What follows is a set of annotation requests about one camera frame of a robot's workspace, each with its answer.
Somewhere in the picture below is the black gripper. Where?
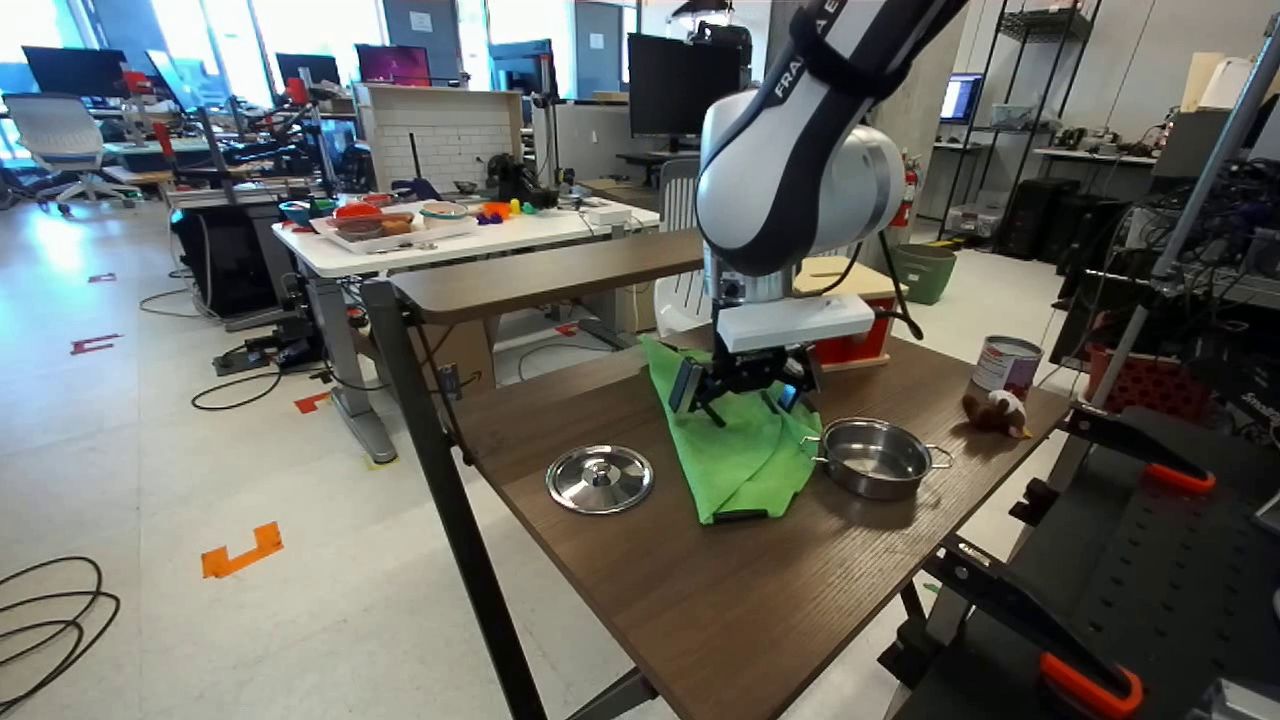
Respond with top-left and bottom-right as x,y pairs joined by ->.
668,343 -> 814,418

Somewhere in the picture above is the green cloth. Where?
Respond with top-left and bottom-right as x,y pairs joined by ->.
641,341 -> 825,529

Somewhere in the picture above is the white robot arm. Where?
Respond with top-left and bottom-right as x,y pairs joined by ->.
668,0 -> 963,418

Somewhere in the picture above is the red wooden box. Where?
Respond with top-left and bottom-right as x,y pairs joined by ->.
790,255 -> 896,374

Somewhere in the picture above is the steel pot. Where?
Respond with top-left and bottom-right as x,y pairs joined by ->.
814,418 -> 955,506

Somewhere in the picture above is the green bin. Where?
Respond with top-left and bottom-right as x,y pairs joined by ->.
893,246 -> 955,303

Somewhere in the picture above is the small stuffed toy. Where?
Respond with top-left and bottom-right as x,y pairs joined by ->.
960,390 -> 1026,436

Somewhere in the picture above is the purple cup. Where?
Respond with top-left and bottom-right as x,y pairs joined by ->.
971,337 -> 1039,396

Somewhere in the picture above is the orange black clamp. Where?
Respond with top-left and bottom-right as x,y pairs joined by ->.
1058,405 -> 1215,497
922,542 -> 1146,720

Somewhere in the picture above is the black monitor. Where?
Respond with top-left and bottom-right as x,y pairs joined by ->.
626,38 -> 745,133

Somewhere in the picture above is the white desk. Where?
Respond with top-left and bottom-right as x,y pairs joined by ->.
271,200 -> 660,463

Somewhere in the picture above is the metal shelf rack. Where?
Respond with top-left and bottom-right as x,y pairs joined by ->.
935,0 -> 1103,241

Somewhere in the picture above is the black perforated board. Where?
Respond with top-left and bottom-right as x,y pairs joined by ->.
884,411 -> 1280,720

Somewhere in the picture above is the office chair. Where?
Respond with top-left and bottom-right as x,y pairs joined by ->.
3,93 -> 141,215

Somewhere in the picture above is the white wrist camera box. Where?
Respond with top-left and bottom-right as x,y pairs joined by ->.
716,297 -> 877,353

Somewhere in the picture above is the black floor cable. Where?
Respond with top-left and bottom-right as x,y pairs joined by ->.
0,554 -> 125,720

